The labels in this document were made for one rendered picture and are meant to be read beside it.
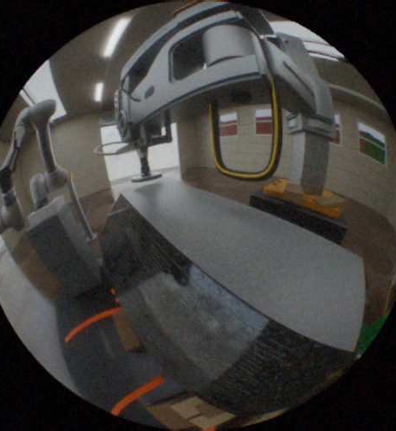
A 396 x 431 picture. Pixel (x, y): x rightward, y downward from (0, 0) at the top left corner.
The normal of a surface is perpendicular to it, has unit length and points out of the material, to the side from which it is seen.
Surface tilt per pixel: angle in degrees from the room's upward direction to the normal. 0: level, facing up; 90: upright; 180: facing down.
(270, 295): 0
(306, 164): 90
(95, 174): 90
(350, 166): 90
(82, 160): 90
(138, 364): 0
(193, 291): 45
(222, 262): 0
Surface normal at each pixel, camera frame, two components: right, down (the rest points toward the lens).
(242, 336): -0.57, -0.37
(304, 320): -0.06, -0.88
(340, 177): -0.75, 0.35
